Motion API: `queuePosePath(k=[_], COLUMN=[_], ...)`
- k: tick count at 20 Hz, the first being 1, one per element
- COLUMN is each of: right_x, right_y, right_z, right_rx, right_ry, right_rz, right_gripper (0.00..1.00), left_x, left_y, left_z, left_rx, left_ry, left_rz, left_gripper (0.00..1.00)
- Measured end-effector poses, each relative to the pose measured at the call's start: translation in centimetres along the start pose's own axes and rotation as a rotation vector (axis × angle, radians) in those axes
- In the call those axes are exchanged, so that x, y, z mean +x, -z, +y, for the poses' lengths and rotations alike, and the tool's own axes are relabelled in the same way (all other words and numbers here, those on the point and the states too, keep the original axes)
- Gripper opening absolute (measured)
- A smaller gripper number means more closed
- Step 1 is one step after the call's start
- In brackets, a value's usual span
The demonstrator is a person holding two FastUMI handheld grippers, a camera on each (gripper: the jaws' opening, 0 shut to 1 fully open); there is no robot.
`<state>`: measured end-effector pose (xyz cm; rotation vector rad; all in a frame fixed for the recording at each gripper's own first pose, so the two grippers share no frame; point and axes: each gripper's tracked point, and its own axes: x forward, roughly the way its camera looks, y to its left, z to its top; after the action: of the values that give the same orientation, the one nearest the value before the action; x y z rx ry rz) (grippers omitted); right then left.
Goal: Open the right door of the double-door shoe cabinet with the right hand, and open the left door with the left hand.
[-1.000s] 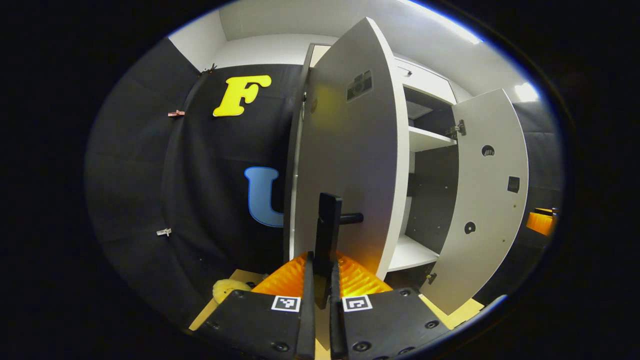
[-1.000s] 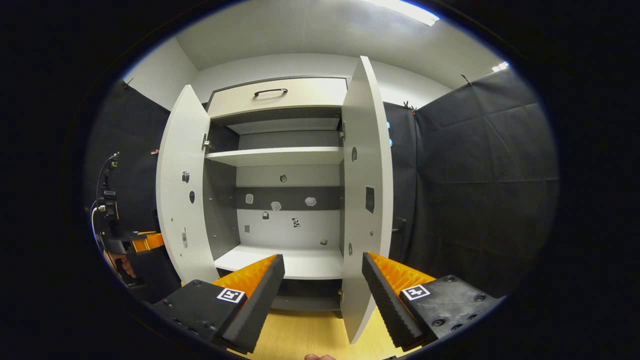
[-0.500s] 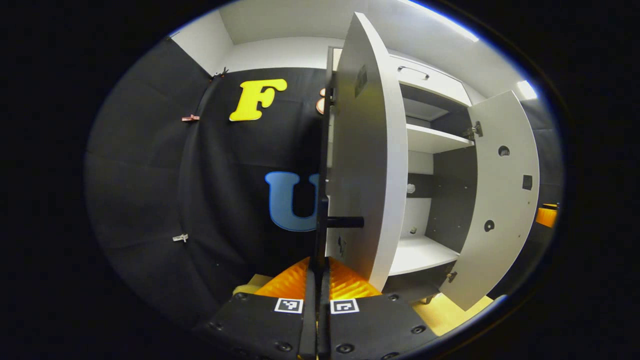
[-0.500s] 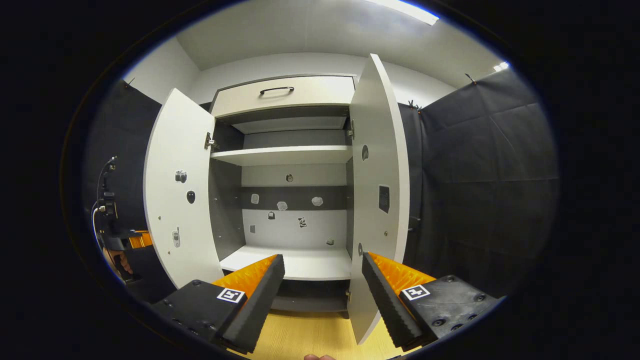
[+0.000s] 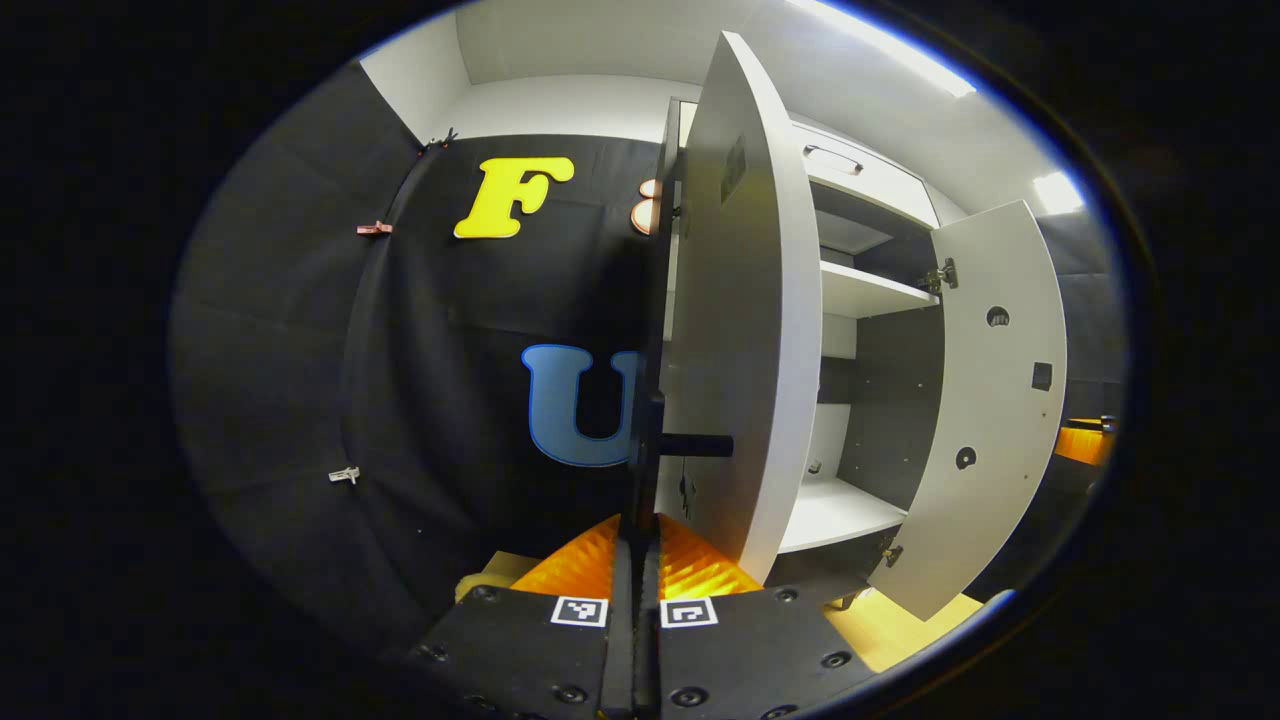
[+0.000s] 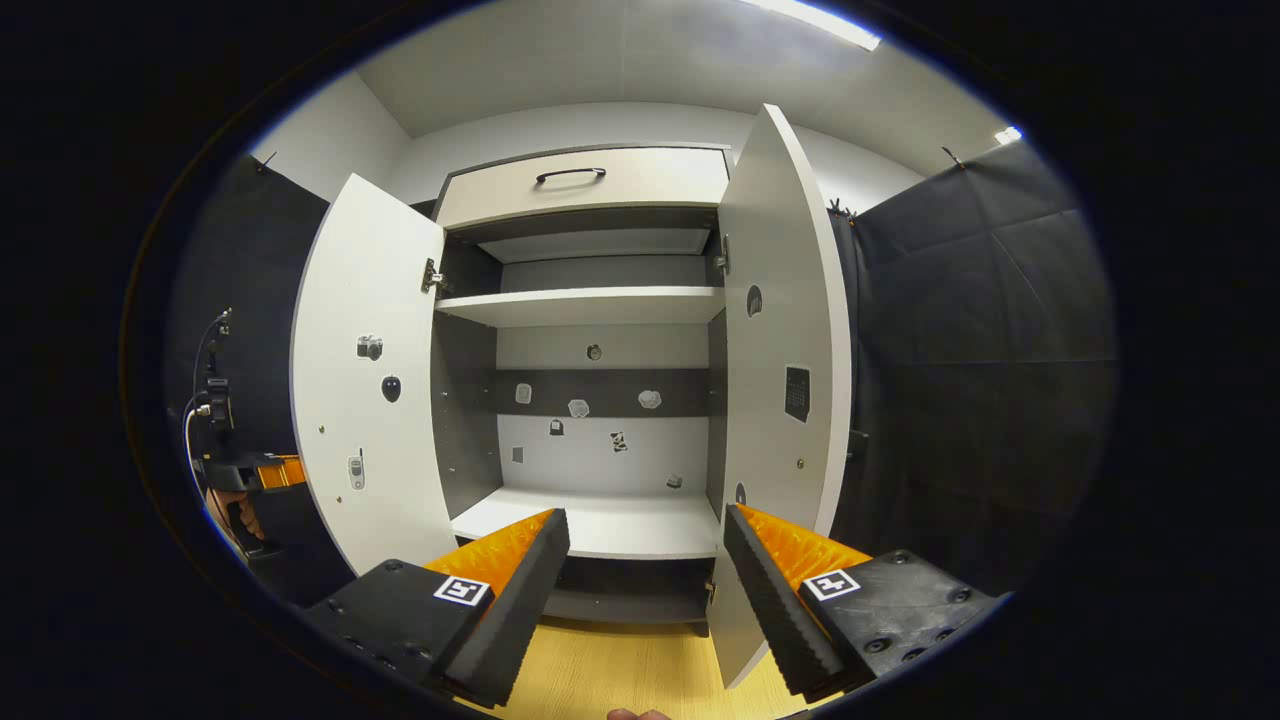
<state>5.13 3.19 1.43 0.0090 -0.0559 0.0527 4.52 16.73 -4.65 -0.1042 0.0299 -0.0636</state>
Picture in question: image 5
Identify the cherry sticker shoe cabinet door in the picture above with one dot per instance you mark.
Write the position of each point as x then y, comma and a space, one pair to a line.
990, 400

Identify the camera sticker shoe cabinet door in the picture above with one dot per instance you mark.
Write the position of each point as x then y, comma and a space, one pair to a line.
740, 300

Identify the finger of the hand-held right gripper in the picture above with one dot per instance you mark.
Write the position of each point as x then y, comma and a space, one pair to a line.
1085, 445

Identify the small ceiling light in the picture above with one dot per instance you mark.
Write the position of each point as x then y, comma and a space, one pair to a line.
1058, 192

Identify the white cabinet shelf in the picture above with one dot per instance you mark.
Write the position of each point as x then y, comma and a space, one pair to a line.
840, 515
860, 290

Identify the grey double-door shoe cabinet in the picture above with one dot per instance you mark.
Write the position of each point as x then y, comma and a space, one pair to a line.
890, 400

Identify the white cloth clip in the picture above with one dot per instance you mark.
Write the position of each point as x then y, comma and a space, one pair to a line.
344, 474

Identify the metal door hinge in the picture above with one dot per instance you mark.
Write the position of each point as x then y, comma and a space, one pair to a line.
890, 553
940, 275

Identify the black backdrop cloth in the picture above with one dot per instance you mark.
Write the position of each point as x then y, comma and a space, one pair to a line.
300, 350

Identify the grey cabinet drawer front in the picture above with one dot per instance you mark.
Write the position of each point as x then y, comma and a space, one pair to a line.
890, 185

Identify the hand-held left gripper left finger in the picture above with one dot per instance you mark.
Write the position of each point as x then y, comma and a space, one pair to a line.
622, 650

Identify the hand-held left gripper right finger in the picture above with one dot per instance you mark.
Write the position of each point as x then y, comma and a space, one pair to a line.
648, 650

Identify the red cloth clip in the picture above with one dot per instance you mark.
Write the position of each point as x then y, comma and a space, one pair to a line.
374, 228

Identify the black cloth clip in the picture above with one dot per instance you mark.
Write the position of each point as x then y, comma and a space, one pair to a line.
440, 138

